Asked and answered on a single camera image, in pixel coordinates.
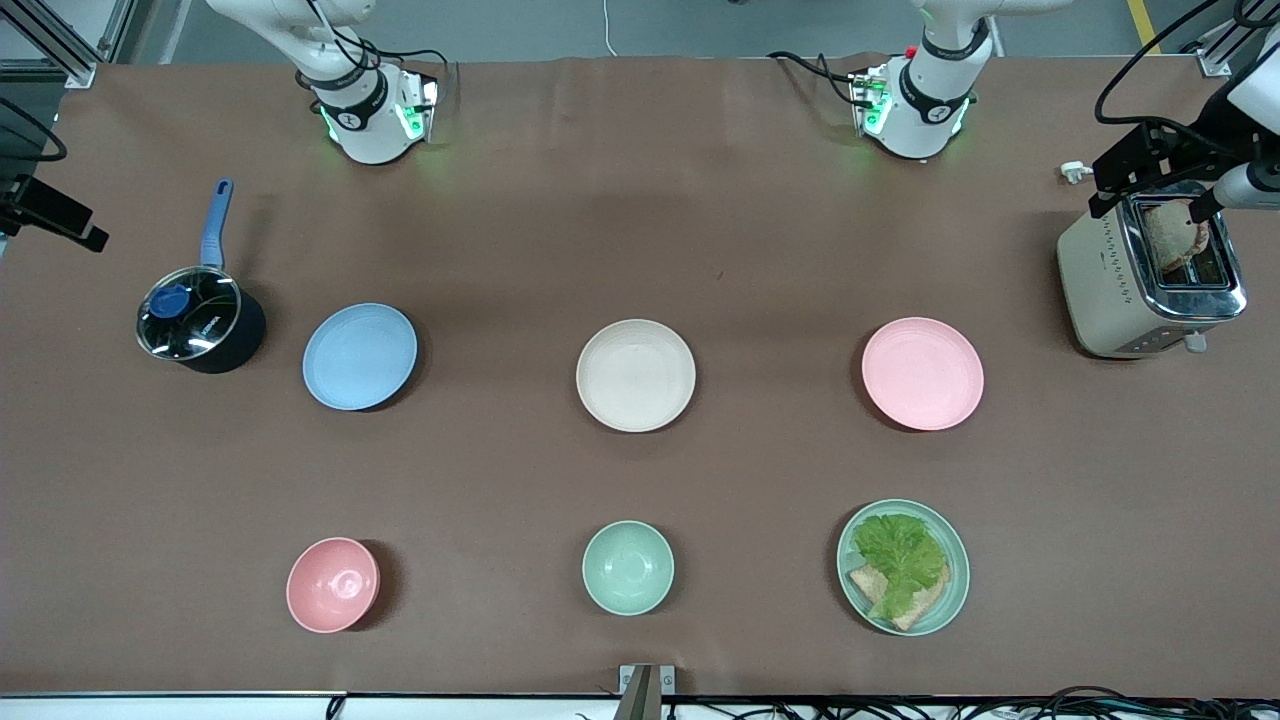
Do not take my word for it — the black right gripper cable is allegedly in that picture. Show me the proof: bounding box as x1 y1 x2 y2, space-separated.
0 98 68 163

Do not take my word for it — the green lettuce leaf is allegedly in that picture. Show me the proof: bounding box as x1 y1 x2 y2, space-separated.
853 513 949 622

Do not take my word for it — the beige plate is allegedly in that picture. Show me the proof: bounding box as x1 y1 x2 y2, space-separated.
576 319 697 434

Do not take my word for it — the glass lid with blue knob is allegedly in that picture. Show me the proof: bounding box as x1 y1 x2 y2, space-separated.
137 266 244 360

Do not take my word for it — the brown toast slice in toaster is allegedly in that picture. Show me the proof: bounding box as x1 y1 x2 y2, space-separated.
1142 199 1212 277

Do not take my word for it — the brown bread slice on plate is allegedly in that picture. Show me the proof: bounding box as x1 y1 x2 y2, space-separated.
848 563 952 632

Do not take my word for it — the pink plate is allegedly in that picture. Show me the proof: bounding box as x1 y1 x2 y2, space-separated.
862 317 985 432

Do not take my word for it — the green bowl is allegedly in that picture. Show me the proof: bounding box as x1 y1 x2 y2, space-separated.
582 520 675 616

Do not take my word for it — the black left arm base cable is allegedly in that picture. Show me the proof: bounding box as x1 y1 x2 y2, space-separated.
767 49 873 107

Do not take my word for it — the black right arm base cable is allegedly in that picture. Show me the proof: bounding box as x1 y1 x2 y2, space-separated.
298 0 453 96

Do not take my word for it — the beige and chrome toaster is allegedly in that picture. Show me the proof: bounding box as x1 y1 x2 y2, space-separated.
1057 176 1249 360

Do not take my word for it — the metal table edge bracket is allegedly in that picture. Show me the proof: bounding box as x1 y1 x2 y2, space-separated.
617 664 677 720

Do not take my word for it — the blue plate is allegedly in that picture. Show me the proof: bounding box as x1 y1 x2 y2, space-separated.
302 303 419 412

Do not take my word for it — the black cable tangle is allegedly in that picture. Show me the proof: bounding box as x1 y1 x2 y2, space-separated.
575 684 1280 720

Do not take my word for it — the pink bowl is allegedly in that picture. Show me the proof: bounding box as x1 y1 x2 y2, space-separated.
286 537 381 634

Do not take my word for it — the aluminium frame profile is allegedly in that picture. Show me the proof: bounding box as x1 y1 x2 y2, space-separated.
0 0 136 89
1185 0 1280 79

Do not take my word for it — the black arm base cable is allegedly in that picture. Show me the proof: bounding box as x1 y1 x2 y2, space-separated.
767 49 873 107
298 0 453 96

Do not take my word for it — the black pot with blue handle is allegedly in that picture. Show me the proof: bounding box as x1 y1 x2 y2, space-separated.
137 178 268 376

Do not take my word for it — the green plate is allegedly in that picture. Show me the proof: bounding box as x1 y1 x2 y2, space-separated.
837 499 971 637

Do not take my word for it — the brown table cover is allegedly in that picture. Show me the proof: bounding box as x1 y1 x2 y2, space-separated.
0 52 1280 699

